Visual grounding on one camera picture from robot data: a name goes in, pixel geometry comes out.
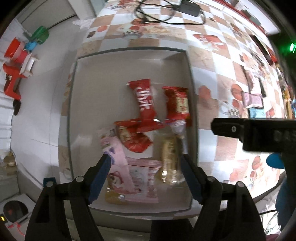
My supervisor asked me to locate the red gold candy packet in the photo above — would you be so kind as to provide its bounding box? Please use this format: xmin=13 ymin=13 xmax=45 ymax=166
xmin=162 ymin=86 xmax=192 ymax=126

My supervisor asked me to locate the grey storage tray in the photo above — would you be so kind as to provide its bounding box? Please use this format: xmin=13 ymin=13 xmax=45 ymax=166
xmin=61 ymin=47 xmax=198 ymax=218

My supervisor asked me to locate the red square snack packet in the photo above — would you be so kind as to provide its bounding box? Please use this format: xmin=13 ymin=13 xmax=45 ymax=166
xmin=114 ymin=118 xmax=152 ymax=153

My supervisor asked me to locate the yellow pastry in clear wrapper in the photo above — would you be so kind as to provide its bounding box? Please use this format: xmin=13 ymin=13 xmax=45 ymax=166
xmin=153 ymin=133 xmax=185 ymax=186

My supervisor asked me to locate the dark bar in clear wrapper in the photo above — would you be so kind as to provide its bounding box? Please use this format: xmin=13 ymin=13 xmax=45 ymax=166
xmin=258 ymin=77 xmax=266 ymax=98

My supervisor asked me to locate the mauve wafer snack packet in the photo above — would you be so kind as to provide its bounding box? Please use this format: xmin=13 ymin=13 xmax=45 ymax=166
xmin=241 ymin=91 xmax=264 ymax=109

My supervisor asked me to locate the pink cranberry cookie packet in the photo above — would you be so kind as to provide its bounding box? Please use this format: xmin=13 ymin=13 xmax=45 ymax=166
xmin=242 ymin=67 xmax=254 ymax=92

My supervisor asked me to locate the black power adapter with cable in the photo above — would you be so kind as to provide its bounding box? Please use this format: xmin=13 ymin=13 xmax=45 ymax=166
xmin=133 ymin=1 xmax=206 ymax=26

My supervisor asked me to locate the pink flat snack packet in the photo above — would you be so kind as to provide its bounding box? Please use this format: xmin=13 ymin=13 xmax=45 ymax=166
xmin=105 ymin=158 xmax=162 ymax=204

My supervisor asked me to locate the pink cartoon snack packet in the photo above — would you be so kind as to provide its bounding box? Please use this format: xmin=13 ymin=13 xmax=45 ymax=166
xmin=98 ymin=126 xmax=136 ymax=194

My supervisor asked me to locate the blue wafer snack packet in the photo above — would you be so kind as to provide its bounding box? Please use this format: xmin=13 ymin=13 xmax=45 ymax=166
xmin=248 ymin=108 xmax=266 ymax=118

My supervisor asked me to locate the red wafer snack packet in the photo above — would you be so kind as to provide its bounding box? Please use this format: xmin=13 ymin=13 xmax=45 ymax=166
xmin=128 ymin=79 xmax=165 ymax=133

